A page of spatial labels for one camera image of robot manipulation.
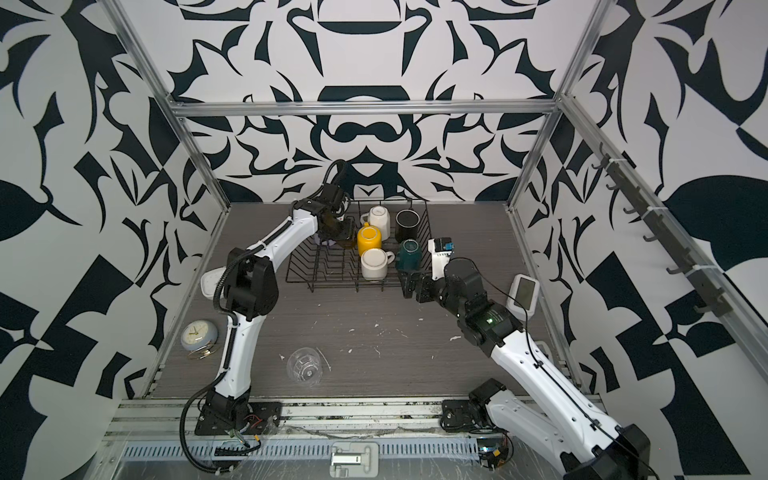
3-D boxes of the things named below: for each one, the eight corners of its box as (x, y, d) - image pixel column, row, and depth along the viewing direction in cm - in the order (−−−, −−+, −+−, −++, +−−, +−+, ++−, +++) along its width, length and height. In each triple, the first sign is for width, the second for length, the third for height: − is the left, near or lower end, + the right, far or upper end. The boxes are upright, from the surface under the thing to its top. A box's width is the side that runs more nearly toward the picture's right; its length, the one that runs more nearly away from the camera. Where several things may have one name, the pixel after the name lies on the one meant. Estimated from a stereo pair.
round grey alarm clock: (180, 358, 85) (172, 353, 81) (194, 325, 91) (186, 319, 88) (211, 358, 85) (204, 353, 82) (223, 325, 91) (217, 319, 88)
